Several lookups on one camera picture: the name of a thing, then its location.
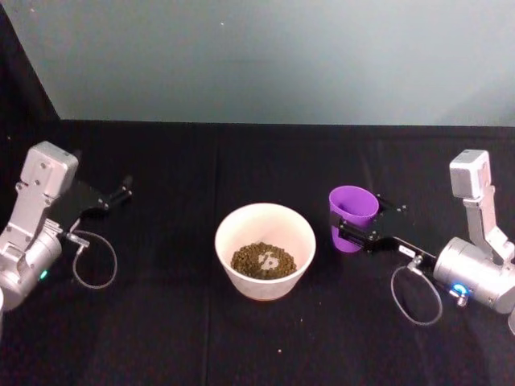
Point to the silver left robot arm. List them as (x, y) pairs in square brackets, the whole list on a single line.
[(36, 201)]

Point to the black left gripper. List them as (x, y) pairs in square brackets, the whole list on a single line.
[(78, 201)]

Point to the white round bowl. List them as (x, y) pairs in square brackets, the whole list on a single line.
[(265, 225)]

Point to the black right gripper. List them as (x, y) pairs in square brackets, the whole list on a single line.
[(402, 237)]

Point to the black table cloth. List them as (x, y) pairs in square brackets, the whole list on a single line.
[(161, 342)]

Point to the purple plastic cup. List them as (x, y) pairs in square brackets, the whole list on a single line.
[(350, 205)]

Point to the brown-green pellets heap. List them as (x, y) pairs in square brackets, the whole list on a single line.
[(245, 259)]

